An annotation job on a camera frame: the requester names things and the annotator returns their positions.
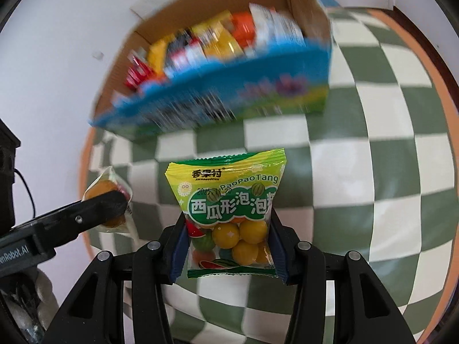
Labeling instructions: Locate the black cable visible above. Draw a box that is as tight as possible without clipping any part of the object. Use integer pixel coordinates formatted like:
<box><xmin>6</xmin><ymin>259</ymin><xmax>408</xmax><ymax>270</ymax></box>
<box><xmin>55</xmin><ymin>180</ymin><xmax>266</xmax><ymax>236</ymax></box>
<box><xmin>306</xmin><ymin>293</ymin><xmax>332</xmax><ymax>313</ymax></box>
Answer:
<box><xmin>13</xmin><ymin>168</ymin><xmax>36</xmax><ymax>220</ymax></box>

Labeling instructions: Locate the person's left hand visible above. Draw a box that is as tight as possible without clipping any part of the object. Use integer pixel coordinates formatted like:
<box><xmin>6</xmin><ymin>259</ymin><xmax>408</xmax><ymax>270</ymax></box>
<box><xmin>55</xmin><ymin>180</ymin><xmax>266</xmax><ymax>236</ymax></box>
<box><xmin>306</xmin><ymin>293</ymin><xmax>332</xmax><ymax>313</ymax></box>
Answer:
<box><xmin>5</xmin><ymin>268</ymin><xmax>59</xmax><ymax>343</ymax></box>

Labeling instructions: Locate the yellow snack packet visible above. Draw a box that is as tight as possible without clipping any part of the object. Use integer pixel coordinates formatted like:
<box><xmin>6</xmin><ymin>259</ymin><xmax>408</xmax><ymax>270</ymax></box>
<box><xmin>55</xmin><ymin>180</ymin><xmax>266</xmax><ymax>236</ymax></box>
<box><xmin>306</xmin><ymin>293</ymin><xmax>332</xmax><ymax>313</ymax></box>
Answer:
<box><xmin>190</xmin><ymin>11</ymin><xmax>248</xmax><ymax>58</ymax></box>

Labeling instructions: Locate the green and white checkered tablecloth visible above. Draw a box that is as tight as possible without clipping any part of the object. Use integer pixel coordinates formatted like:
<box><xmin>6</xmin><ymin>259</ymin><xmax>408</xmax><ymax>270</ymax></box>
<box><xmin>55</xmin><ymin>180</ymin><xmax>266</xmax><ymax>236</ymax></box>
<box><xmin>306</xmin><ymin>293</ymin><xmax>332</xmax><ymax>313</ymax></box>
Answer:
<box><xmin>81</xmin><ymin>5</ymin><xmax>459</xmax><ymax>344</ymax></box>

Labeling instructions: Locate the green bag of round candies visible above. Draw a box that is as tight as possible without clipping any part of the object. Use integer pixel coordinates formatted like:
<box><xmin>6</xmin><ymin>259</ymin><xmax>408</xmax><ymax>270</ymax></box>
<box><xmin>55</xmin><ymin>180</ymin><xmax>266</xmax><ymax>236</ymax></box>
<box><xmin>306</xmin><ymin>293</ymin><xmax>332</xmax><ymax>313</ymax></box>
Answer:
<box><xmin>165</xmin><ymin>148</ymin><xmax>287</xmax><ymax>279</ymax></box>

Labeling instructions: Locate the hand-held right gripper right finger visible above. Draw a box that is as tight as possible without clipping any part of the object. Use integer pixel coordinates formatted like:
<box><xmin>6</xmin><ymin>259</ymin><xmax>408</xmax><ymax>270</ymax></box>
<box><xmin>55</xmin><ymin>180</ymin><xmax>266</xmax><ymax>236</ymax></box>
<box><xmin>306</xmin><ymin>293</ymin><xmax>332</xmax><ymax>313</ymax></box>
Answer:
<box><xmin>267</xmin><ymin>204</ymin><xmax>407</xmax><ymax>344</ymax></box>

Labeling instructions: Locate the orange jelly cup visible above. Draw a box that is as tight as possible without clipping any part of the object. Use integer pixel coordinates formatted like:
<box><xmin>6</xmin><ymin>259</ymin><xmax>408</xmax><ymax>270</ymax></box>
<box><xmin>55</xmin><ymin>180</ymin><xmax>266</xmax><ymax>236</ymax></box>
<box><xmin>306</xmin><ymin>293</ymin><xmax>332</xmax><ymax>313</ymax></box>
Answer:
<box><xmin>82</xmin><ymin>166</ymin><xmax>139</xmax><ymax>241</ymax></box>

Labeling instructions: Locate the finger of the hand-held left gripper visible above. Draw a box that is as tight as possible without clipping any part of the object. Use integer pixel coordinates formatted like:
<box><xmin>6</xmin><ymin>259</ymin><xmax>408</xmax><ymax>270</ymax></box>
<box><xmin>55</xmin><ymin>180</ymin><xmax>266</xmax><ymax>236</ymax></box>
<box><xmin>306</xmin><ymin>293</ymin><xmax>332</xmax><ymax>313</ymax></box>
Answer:
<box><xmin>11</xmin><ymin>190</ymin><xmax>129</xmax><ymax>249</ymax></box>

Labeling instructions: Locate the blue printed cardboard box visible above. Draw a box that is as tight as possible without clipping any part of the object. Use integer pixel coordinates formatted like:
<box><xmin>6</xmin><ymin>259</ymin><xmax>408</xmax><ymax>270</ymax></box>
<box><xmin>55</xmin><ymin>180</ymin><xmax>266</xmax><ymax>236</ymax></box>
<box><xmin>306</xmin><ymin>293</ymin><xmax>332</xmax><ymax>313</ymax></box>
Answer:
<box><xmin>88</xmin><ymin>0</ymin><xmax>339</xmax><ymax>142</ymax></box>

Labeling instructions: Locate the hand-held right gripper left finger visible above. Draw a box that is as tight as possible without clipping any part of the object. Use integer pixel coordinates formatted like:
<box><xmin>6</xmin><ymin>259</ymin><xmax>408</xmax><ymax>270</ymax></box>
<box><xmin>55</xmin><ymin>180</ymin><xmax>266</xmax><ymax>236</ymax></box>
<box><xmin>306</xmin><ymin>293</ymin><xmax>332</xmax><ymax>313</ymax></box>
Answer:
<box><xmin>52</xmin><ymin>212</ymin><xmax>189</xmax><ymax>344</ymax></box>

